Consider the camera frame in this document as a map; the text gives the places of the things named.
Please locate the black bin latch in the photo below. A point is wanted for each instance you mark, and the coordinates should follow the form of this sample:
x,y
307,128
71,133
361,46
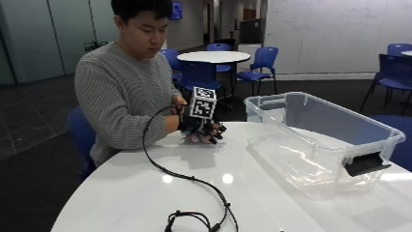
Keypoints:
x,y
365,164

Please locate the gray knit sweater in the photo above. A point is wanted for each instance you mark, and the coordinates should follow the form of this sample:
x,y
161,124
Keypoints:
x,y
120,93

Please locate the blue wall screen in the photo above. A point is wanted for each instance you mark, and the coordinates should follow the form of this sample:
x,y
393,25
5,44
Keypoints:
x,y
176,10

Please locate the dark cabinet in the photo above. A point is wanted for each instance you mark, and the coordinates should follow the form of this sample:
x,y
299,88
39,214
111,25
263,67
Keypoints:
x,y
249,31

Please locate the round white table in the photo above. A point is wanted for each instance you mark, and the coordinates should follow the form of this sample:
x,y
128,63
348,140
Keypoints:
x,y
407,53
213,57

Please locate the the person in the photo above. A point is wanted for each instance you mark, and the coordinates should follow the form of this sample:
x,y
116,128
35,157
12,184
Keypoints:
x,y
128,29

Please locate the white marker cube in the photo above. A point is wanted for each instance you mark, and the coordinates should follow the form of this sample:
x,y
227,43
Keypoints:
x,y
203,104

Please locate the green potted plant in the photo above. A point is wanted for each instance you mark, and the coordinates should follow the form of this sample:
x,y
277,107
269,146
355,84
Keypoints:
x,y
93,45

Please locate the clear plastic storage bin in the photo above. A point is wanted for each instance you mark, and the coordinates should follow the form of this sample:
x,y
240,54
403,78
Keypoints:
x,y
325,135

